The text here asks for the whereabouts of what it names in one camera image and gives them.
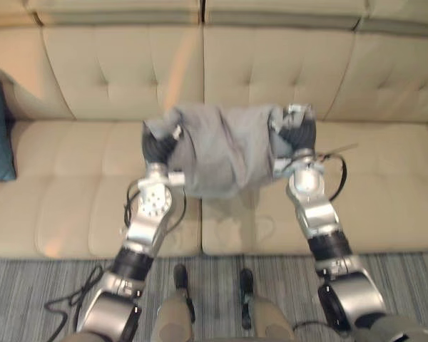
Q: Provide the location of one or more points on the beige tufted sofa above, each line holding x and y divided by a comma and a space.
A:
214, 117

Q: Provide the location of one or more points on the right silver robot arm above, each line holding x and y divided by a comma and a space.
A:
328, 246

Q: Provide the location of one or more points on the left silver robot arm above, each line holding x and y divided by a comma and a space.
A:
139, 246

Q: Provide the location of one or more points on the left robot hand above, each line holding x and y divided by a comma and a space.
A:
157, 144

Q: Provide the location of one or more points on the grey striped carpet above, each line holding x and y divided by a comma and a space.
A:
50, 295

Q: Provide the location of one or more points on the left robot leg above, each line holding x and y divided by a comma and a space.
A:
174, 310

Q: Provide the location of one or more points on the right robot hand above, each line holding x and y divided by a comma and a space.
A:
299, 133

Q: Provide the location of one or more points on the grey cushion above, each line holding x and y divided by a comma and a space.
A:
221, 149

